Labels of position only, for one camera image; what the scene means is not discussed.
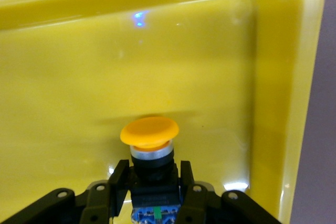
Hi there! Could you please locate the yellow plastic tray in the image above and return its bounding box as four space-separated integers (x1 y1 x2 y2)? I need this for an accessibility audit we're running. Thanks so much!
0 0 326 224

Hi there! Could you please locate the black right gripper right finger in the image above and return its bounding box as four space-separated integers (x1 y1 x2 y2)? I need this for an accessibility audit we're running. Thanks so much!
175 159 211 224

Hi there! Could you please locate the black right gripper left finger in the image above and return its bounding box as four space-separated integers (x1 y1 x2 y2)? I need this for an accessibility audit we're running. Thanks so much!
79 159 131 224

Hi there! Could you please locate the yellow mushroom push button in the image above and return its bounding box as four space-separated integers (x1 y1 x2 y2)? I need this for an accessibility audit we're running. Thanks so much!
120 116 184 224

